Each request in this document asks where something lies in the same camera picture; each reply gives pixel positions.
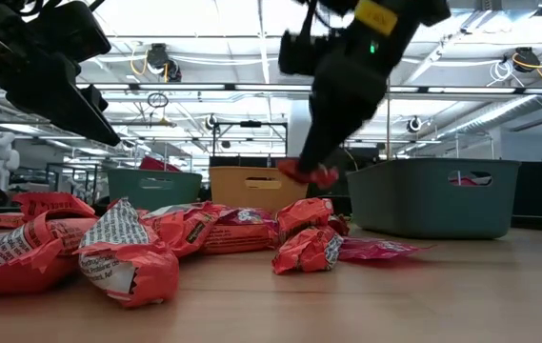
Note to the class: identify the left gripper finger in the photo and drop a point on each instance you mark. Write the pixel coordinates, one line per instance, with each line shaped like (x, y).
(61, 105)
(95, 97)

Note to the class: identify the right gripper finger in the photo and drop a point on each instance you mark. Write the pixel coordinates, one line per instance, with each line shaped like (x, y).
(344, 128)
(318, 133)

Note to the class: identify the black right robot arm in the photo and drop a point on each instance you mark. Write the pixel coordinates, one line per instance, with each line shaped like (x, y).
(430, 9)

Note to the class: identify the red Skittles candy pack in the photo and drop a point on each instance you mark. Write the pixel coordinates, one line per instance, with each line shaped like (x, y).
(246, 216)
(339, 226)

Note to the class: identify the red Twizzlers candy pack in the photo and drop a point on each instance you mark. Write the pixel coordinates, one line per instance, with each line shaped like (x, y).
(380, 248)

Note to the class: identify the long ceiling light bar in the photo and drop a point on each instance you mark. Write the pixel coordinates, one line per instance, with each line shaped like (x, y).
(180, 87)

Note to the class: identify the red object behind bins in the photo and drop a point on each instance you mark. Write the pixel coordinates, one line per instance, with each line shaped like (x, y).
(156, 164)

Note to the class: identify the teal plastic bin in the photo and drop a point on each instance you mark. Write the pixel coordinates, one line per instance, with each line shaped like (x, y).
(127, 190)

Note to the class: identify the yellow plastic bin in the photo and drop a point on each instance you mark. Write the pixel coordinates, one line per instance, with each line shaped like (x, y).
(232, 190)

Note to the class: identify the grey-blue plastic bin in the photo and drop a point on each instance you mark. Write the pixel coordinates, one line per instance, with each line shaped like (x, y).
(418, 209)

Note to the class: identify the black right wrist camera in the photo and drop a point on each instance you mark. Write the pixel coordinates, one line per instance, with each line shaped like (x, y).
(301, 54)

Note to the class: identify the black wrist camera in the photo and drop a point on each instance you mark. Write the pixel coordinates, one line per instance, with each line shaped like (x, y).
(301, 54)
(75, 33)

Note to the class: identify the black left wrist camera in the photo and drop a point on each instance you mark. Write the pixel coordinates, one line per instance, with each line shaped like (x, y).
(75, 33)

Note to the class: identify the black metal stand frame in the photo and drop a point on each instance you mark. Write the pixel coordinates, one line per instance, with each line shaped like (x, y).
(250, 124)

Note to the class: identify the silver ventilation duct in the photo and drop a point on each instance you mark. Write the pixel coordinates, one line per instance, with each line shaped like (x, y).
(489, 114)

